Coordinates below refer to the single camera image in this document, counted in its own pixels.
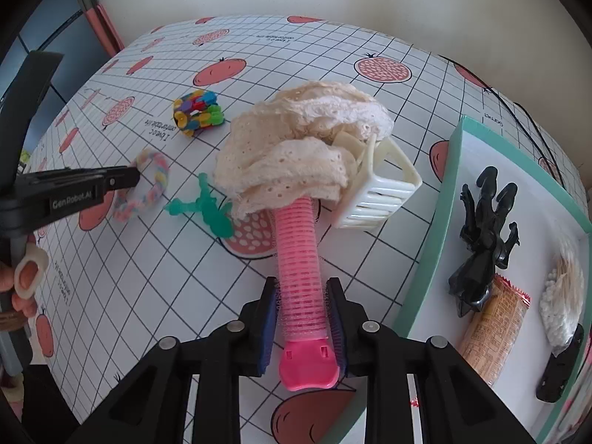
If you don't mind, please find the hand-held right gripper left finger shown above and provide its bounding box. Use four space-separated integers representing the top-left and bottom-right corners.
69 276 280 444

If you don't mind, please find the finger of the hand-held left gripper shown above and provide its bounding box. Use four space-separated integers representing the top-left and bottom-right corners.
18 165 141 194
0 52 64 199

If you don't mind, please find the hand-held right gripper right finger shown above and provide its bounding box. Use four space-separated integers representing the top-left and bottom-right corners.
324 277 539 444

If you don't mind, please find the pastel hair scrunchie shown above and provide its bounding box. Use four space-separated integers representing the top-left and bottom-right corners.
113 148 171 223

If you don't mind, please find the pink hair roller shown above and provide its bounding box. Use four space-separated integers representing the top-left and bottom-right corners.
273 196 340 391

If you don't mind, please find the green plastic hair clip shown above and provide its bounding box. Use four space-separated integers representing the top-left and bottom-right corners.
164 172 236 240

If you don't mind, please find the colourful bead toy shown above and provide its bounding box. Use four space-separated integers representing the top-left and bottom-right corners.
172 90 226 136

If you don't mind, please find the white hair claw clip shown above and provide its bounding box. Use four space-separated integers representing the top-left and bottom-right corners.
330 132 424 229

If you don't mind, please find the orange snack packet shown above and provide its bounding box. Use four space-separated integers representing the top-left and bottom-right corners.
455 274 532 387

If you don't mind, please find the black hair claw clip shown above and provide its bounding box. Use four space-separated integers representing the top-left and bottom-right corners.
448 166 521 317

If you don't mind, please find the cream lace cloth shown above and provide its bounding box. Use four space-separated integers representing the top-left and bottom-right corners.
213 81 394 218

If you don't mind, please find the small black hair clip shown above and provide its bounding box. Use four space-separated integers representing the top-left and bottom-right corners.
535 324 584 403

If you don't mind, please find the teal cardboard box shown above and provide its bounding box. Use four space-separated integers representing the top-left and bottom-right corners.
393 115 592 444

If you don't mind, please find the pack of cotton swabs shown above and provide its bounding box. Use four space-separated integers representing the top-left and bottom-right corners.
539 236 586 345

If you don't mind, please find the person's left hand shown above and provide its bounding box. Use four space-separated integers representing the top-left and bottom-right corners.
0 252 47 320

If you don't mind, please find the pink board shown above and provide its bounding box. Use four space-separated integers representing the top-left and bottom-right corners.
83 2 125 58

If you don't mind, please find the black cable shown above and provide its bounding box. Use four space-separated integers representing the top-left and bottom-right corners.
437 55 581 186

